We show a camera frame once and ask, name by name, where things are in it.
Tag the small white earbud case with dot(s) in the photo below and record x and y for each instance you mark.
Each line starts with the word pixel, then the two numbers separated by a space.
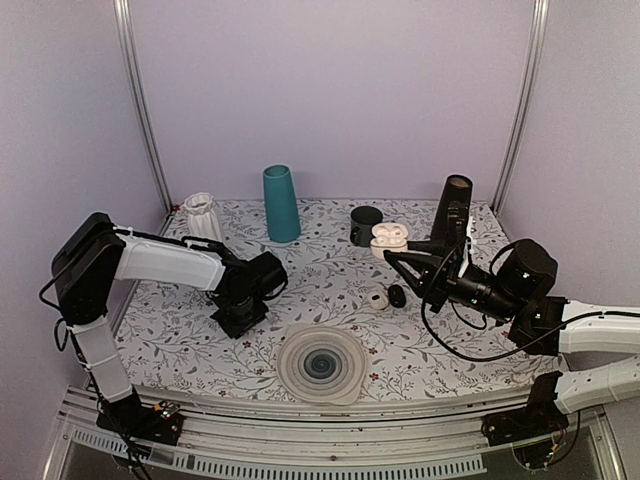
pixel 378 300

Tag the white earbud charging case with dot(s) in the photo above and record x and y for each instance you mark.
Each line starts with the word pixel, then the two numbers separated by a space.
pixel 388 236

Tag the right aluminium frame post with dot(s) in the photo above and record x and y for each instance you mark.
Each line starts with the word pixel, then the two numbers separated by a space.
pixel 532 62

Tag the swirl patterned ceramic plate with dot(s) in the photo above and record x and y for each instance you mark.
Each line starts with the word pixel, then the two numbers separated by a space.
pixel 321 365

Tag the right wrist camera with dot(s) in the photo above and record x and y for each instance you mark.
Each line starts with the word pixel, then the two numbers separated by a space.
pixel 458 233

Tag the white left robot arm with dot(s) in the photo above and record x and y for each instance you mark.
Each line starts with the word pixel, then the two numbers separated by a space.
pixel 100 253

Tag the black round earbud case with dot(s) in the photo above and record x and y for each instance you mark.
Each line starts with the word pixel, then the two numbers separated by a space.
pixel 396 296

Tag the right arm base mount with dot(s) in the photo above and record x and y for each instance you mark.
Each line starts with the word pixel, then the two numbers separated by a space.
pixel 540 415

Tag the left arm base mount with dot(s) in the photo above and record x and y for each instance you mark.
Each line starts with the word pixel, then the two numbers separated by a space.
pixel 161 423

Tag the teal tall vase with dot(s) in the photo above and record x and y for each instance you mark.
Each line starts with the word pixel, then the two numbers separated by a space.
pixel 282 217

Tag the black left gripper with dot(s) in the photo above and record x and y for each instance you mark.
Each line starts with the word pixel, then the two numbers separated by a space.
pixel 235 330

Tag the dark grey mug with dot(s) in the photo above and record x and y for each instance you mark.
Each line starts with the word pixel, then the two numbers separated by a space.
pixel 363 219

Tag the left aluminium frame post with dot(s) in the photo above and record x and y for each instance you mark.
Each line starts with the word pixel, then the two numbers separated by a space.
pixel 124 25

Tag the aluminium frame post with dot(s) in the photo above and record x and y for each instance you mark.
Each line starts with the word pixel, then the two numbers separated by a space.
pixel 532 62
pixel 124 25

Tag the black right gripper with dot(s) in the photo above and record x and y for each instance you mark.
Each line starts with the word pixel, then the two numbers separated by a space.
pixel 426 262

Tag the white ribbed vase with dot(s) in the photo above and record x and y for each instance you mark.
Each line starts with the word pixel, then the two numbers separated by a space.
pixel 202 219

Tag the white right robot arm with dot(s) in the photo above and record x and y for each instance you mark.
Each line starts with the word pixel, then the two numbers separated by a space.
pixel 585 328

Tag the black tall cylinder vase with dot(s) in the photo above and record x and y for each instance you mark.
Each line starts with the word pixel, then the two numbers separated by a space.
pixel 456 187

